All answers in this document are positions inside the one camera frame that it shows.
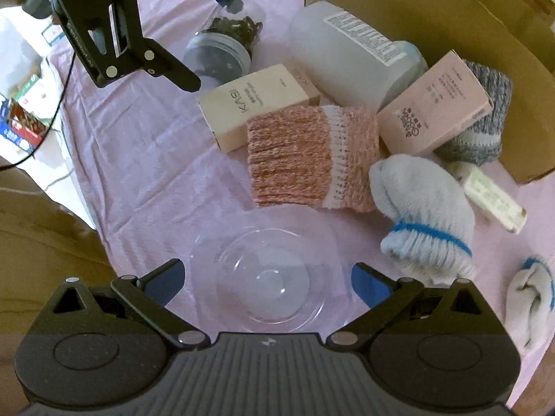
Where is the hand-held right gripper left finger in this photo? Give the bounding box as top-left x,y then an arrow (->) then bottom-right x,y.
41,258 -> 211,350

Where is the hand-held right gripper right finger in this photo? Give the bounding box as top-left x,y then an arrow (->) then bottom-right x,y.
325,262 -> 496,350

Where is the glass jar with dried leaves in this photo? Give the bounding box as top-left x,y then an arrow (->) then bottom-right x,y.
183,2 -> 266,90

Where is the clear glass bowl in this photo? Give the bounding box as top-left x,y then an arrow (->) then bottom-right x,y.
188,212 -> 343,326

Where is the translucent plastic bottle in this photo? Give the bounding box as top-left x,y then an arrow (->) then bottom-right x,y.
290,1 -> 430,112

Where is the pink knitted sleeve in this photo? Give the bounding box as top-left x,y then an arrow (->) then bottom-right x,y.
246,104 -> 382,213

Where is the brown cardboard box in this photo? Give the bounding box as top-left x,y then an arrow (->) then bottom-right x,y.
302,0 -> 555,185

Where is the white plastic bag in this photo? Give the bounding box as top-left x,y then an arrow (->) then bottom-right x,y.
0,6 -> 66,96

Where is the pink tablecloth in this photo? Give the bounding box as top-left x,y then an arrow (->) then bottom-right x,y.
41,0 -> 555,416

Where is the white glove with blue band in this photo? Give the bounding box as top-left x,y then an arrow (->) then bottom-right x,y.
368,154 -> 477,287

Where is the beige carton box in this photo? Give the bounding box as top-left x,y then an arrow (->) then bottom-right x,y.
198,63 -> 322,153

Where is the colourful snack packet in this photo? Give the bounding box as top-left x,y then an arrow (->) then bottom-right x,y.
0,97 -> 48,153

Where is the green tissue packet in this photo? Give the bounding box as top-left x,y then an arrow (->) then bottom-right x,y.
451,162 -> 528,235

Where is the small white sock roll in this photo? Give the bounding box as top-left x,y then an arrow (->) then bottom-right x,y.
505,257 -> 555,350

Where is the pink carton box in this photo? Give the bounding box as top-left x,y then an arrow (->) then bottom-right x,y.
376,50 -> 495,157

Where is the grey knitted sleeve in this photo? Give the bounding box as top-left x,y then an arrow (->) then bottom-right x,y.
434,58 -> 513,166

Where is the black cable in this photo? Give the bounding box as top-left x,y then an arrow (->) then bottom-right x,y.
0,50 -> 77,172

